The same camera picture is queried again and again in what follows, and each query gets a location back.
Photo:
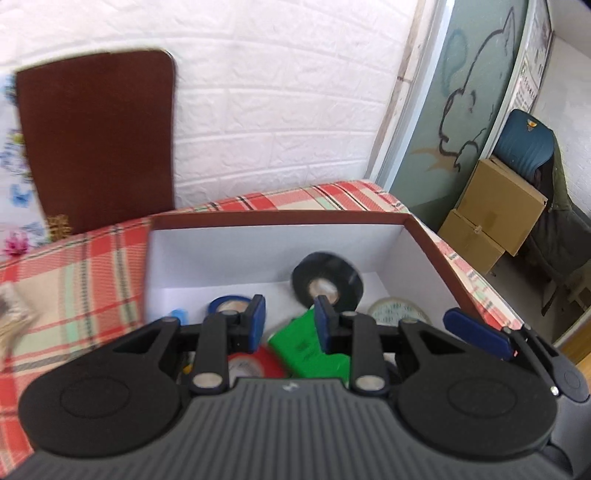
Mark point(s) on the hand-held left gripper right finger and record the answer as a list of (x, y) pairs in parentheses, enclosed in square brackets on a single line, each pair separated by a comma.
[(323, 323)]

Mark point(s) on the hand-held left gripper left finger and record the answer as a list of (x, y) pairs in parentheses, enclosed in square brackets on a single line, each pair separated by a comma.
[(256, 318)]

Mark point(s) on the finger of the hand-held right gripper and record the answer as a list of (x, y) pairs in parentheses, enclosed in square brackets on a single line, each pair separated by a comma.
[(475, 332)]

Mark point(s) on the blue tape roll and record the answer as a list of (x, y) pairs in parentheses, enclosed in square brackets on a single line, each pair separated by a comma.
[(222, 302)]

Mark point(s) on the red tape roll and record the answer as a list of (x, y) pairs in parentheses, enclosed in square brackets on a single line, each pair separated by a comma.
[(268, 362)]

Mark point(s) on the black tape roll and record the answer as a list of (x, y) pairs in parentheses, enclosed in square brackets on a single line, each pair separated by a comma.
[(339, 277)]

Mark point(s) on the clear patterned tape roll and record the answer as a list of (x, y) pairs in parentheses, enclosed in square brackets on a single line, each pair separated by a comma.
[(392, 309)]

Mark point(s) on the brown cardboard box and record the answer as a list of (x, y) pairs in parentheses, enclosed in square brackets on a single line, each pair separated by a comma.
[(277, 249)]

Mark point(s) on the blue marker pen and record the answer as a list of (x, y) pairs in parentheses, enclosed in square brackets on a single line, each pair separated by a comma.
[(181, 313)]

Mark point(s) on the small tan cardboard box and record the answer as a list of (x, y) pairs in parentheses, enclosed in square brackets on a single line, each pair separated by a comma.
[(468, 244)]

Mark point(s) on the large tan cardboard box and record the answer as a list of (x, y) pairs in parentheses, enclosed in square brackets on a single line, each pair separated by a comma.
[(503, 203)]

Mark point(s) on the dark green jacket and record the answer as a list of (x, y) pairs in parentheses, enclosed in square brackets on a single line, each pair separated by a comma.
[(561, 221)]

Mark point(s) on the plaid tablecloth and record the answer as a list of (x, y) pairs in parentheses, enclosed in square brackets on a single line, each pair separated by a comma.
[(83, 277)]

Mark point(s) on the blue plastic chair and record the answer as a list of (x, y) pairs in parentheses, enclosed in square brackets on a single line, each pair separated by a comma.
[(524, 143)]

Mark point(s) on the small gold ornament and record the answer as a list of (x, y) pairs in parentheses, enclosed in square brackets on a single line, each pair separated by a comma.
[(58, 226)]

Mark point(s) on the green door with cat drawing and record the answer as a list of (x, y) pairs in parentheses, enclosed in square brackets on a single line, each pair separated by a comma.
[(461, 92)]

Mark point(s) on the floral printed plastic sheet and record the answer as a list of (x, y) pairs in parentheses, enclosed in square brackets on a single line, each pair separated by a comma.
[(16, 194)]

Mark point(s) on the wall poster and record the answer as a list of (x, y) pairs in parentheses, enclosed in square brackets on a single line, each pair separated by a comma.
[(535, 55)]

